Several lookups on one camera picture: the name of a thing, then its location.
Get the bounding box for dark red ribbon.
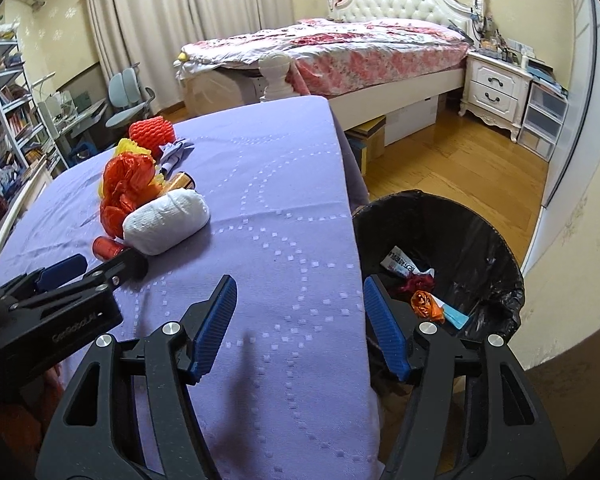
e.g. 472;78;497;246
399;274;436;296

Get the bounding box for white paper towel wad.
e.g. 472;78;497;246
122;188;211;256

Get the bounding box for red black spray can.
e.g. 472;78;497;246
92;236;126;262

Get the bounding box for red foam net sleeve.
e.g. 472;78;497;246
129;116;175;160

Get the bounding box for white bed with headboard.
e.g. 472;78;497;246
176;0;477;129

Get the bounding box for pink floral bedspread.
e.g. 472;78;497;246
174;18;470;98

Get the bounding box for white storage box under bed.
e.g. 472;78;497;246
385;96;438;146

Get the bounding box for white printed wrapper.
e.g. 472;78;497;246
380;246;434;278

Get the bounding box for light green desk chair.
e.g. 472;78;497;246
106;63;156;129

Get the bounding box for white nightstand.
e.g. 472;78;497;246
458;50;531;143

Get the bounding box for cardboard box under bed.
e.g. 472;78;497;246
344;116;386;176

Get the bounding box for black trash bin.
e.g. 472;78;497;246
353;190;524;341

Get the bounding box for sliding wardrobe door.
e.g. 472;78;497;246
521;0;600;274

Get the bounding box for study desk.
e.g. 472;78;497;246
36;99;109;167

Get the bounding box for red plastic bag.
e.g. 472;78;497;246
99;152;164;238

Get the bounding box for beige curtains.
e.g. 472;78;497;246
86;0;294;112

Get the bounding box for yellow foam net sleeve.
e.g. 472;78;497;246
98;139;164;200

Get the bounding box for orange plastic wrapper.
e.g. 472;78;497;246
411;290;445;322

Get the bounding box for bookshelf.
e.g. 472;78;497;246
0;21;59;216

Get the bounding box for purple tablecloth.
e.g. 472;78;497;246
0;96;379;479

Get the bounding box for plastic drawer unit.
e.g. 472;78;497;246
517;79;568;162

